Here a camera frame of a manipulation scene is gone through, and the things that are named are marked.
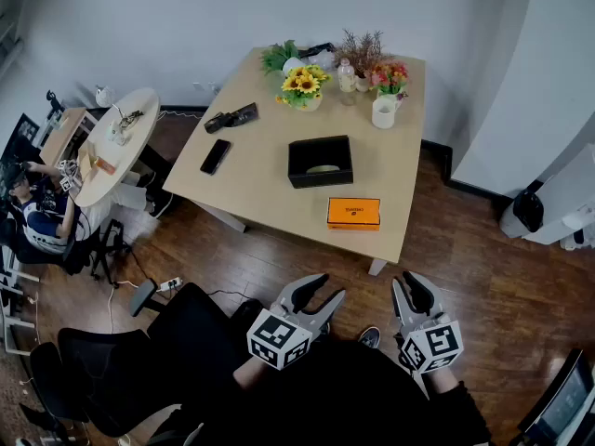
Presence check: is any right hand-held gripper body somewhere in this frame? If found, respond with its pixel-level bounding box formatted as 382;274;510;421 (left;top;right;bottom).
394;311;465;399

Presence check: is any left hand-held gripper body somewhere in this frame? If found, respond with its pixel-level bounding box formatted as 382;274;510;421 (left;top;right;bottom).
245;290;326;371

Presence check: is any orange box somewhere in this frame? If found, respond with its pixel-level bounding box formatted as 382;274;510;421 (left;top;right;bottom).
325;196;382;232

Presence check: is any black box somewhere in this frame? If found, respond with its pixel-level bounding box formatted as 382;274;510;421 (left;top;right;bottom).
286;134;355;190

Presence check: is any person's right forearm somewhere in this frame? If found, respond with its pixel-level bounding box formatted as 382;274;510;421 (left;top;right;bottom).
423;368;462;397

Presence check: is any person's left forearm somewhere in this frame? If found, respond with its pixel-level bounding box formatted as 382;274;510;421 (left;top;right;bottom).
231;354;273;392

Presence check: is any person's dark shoe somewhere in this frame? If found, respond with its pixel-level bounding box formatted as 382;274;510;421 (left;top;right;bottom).
357;326;382;350

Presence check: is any person's black clothing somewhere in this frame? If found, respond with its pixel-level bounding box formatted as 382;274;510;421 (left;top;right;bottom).
155;335;495;446

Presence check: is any black mesh office chair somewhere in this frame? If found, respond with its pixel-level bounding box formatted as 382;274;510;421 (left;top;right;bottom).
28;281;255;441

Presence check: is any white power strip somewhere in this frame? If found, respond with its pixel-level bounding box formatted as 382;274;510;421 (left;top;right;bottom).
154;276;184;294

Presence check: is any bin with black bag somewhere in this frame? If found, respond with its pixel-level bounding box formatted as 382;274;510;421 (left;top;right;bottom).
498;187;546;240

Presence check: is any dark monitor screen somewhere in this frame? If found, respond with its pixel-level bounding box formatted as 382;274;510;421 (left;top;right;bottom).
517;348;595;446

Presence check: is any black smartphone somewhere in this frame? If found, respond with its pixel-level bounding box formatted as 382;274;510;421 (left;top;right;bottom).
199;138;232;177

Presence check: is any white cabinet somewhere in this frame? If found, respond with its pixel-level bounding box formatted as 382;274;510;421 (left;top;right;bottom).
521;142;595;247

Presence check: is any white mug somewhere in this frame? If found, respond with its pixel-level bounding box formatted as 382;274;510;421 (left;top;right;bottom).
371;96;402;131

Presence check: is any crumpled black plastic bag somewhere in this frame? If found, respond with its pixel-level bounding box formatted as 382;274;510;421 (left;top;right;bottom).
203;101;259;135

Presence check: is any black swivel chair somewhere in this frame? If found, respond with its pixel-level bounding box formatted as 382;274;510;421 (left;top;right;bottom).
0;216;127;288

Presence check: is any sunflower bouquet in pot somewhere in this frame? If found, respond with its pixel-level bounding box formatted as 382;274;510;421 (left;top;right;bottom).
274;64;334;112

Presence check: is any clear plastic bottle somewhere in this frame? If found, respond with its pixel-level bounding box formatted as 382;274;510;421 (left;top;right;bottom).
336;58;358;107

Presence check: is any round wooden table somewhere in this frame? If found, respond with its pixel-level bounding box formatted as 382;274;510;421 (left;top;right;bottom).
73;86;162;209

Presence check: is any pink flower bouquet in pot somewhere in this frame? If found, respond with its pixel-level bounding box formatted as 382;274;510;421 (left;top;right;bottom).
366;59;411;101

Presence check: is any green plant in white pot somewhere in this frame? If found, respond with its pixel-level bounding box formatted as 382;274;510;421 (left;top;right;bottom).
259;39;307;79

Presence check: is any black bag with clear wrap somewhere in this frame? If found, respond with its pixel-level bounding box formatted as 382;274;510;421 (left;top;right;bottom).
298;42;337;72

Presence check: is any dried brown plant in vase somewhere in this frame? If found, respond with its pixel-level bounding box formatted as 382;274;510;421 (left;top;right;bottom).
333;29;392;94

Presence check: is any metal ornament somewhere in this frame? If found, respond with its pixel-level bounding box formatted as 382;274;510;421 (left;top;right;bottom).
111;103;146;130

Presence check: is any open wooden box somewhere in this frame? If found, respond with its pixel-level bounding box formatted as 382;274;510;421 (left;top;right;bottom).
75;140;101;181

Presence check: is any white metal rack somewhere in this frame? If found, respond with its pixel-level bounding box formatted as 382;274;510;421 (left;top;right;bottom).
0;243;42;358

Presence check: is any small wooden desk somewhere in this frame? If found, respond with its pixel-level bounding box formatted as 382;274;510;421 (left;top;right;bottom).
38;106;99;167

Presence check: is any black floor cable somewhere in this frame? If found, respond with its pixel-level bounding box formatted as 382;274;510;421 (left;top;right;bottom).
205;287;255;305

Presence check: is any white floor cable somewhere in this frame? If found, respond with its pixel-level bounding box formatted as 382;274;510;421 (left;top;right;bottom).
106;279;140;335

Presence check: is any black picture frame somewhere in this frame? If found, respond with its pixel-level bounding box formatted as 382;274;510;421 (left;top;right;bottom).
10;112;42;142

